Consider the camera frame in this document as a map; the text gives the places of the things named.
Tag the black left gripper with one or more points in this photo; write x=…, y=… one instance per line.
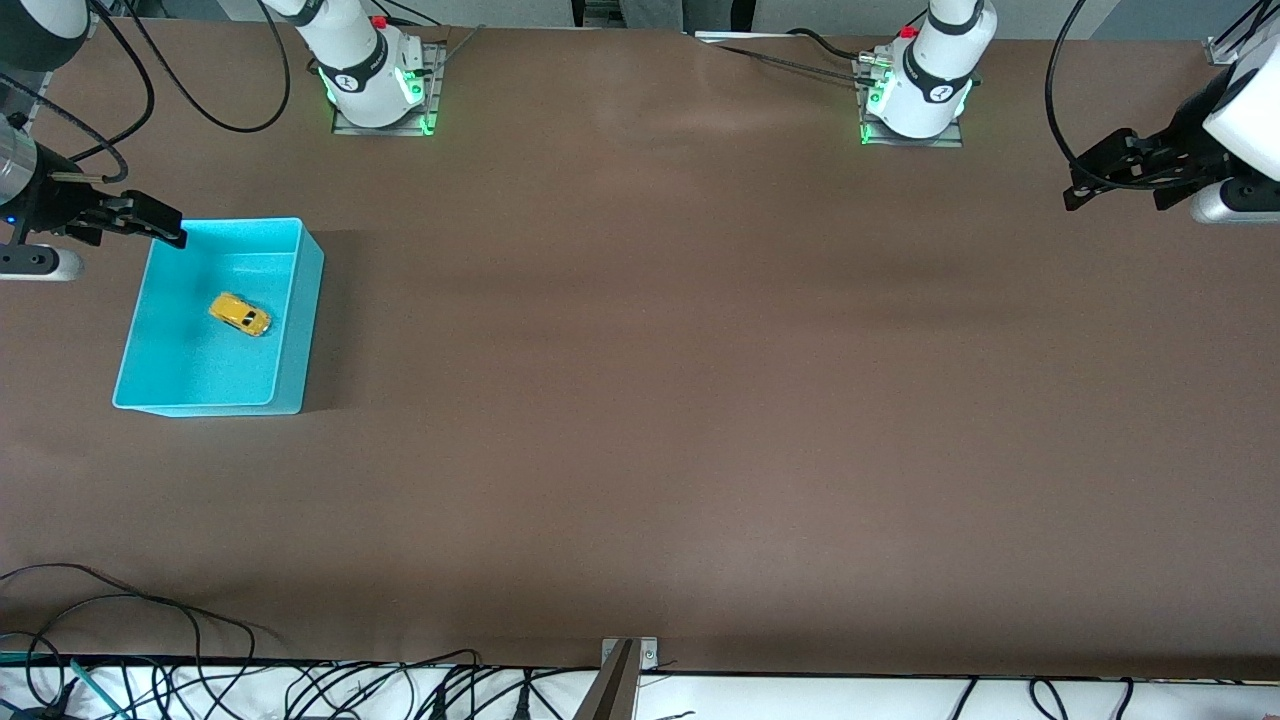
x=1178, y=137

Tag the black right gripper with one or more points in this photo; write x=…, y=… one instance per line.
x=57, y=203

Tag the yellow beetle toy car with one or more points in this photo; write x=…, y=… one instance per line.
x=240, y=314

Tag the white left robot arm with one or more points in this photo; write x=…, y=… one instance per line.
x=925, y=105

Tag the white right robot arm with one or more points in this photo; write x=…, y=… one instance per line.
x=350, y=40

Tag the turquoise plastic bin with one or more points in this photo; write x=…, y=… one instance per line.
x=200, y=370

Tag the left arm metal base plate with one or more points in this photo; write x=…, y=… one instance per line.
x=950, y=140

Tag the aluminium frame corner bracket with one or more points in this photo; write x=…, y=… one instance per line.
x=1222, y=52

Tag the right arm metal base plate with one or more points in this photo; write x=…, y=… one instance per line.
x=420, y=125

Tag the small metal mounting bracket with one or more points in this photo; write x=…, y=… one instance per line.
x=648, y=655

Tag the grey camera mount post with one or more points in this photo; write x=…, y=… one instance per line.
x=612, y=695

